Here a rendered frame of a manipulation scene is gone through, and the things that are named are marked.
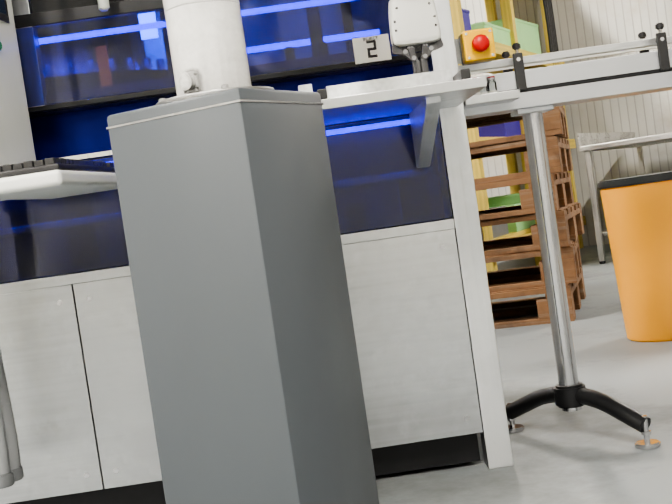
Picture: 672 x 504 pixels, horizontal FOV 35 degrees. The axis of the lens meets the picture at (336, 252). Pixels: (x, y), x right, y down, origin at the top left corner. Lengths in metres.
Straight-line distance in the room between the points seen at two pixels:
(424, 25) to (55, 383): 1.18
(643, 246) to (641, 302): 0.21
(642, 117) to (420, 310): 7.17
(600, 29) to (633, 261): 5.74
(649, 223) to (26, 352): 2.36
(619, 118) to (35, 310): 7.55
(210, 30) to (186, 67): 0.07
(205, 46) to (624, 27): 8.10
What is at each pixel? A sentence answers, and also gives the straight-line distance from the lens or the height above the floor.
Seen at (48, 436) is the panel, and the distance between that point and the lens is 2.59.
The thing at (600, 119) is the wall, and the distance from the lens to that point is 9.62.
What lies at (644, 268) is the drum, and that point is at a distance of 4.06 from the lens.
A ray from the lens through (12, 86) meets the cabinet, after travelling 2.42.
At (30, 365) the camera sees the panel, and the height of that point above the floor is 0.40.
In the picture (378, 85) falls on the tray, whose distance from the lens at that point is 2.19.
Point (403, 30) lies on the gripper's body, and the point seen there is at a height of 1.01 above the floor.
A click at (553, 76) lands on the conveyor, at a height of 0.91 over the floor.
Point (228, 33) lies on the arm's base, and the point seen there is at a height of 0.96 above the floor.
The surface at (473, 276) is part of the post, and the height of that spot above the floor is 0.46.
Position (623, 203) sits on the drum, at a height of 0.53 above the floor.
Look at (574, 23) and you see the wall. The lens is 9.73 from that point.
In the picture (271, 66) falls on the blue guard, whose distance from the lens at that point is 2.49.
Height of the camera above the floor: 0.67
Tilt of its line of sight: 2 degrees down
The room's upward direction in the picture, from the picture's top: 8 degrees counter-clockwise
